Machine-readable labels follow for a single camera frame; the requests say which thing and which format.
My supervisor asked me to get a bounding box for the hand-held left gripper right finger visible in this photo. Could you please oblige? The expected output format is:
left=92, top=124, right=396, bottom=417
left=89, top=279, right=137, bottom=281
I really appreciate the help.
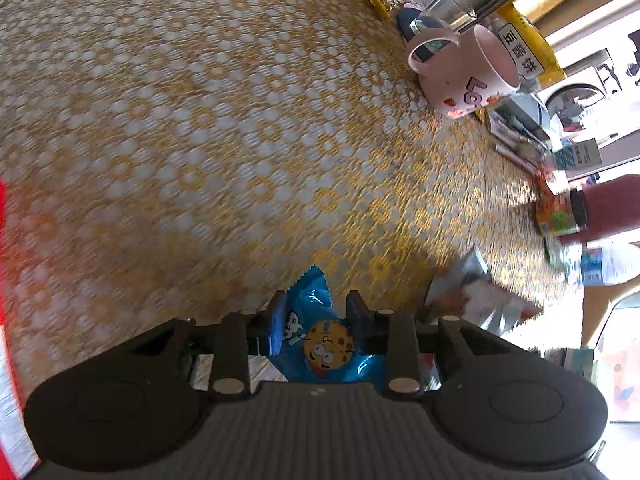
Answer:
left=346, top=291, right=503, bottom=401

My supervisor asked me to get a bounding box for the white pen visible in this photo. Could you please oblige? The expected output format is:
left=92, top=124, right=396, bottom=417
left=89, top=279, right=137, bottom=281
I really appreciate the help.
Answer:
left=494, top=145, right=539, bottom=174

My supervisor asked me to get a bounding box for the teal and white carton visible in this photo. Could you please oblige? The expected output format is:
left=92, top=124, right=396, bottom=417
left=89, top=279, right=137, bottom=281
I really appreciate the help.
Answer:
left=552, top=139, right=604, bottom=171

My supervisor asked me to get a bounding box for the red and white cardboard box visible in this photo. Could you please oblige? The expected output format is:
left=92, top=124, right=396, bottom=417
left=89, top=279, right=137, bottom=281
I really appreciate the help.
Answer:
left=0, top=177, right=42, bottom=479

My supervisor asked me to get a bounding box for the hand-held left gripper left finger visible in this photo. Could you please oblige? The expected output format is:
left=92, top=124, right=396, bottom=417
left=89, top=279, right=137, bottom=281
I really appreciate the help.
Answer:
left=127, top=291, right=288, bottom=403

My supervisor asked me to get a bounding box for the large yellow snack bag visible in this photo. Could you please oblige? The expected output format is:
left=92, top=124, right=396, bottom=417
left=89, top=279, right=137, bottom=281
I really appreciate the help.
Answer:
left=492, top=2, right=566, bottom=92

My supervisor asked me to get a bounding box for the dark notebook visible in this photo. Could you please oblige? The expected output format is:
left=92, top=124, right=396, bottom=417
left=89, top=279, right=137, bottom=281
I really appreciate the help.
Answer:
left=487, top=92, right=554, bottom=149

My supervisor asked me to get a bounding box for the clear drinking glass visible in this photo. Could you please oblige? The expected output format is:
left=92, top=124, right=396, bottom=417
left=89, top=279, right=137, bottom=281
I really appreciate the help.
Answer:
left=412, top=0, right=479, bottom=41

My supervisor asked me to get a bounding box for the silver snack bag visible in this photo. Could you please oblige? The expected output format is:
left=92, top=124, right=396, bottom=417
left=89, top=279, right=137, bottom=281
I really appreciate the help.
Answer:
left=425, top=247, right=544, bottom=334

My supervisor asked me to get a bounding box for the light blue packet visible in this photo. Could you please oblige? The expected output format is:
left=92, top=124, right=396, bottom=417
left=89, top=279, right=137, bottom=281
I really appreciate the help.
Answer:
left=580, top=245, right=640, bottom=287

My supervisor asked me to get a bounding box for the gold floral tablecloth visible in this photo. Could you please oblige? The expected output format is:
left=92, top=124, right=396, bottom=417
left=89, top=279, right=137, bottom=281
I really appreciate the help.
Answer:
left=0, top=0, right=587, bottom=397

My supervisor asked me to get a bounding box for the red thermos bottle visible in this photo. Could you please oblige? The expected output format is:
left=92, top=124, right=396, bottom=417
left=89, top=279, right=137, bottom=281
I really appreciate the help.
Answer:
left=557, top=174, right=640, bottom=247

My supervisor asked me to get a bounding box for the pink mug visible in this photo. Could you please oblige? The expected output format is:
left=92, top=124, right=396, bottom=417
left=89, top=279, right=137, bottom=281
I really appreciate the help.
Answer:
left=406, top=24, right=522, bottom=120

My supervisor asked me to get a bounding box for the green and white plastic bag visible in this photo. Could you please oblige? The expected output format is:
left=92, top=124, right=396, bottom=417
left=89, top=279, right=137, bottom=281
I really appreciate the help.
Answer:
left=544, top=235, right=584, bottom=272

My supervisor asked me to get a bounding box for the dark blue coaster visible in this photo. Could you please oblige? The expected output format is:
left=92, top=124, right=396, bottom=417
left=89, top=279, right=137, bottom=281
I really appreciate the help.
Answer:
left=397, top=2, right=427, bottom=42

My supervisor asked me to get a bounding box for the blue cookie packet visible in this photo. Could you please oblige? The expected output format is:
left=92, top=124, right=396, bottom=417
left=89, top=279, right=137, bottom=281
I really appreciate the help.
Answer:
left=267, top=265, right=389, bottom=385

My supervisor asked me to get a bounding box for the orange snack wrapper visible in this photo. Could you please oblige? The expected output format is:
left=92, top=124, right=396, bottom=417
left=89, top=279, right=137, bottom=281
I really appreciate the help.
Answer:
left=536, top=165, right=566, bottom=196

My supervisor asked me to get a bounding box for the washing machine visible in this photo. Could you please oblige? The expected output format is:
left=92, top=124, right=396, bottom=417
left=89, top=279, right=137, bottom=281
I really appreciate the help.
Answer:
left=542, top=47, right=632, bottom=132

